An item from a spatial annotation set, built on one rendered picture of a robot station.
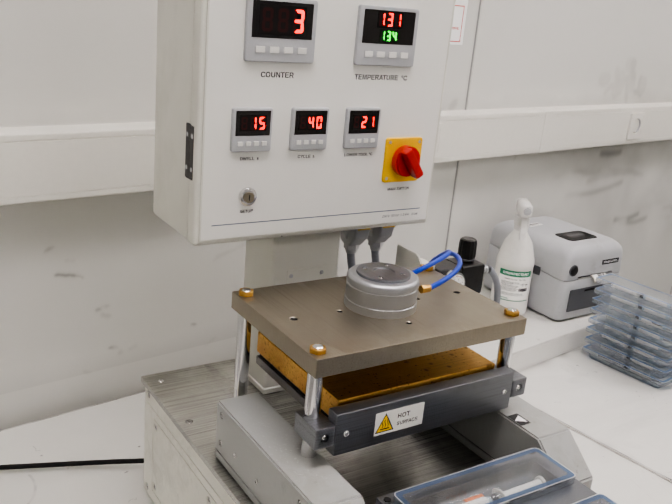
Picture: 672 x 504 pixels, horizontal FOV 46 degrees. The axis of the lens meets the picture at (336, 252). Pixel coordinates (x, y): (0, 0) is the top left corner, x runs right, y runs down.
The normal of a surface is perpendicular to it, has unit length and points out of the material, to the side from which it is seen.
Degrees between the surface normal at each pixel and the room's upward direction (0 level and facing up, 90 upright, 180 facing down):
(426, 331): 0
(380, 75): 90
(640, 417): 0
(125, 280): 90
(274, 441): 0
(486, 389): 90
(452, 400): 90
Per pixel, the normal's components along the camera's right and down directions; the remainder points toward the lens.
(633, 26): 0.64, 0.29
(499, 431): -0.84, 0.10
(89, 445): 0.09, -0.94
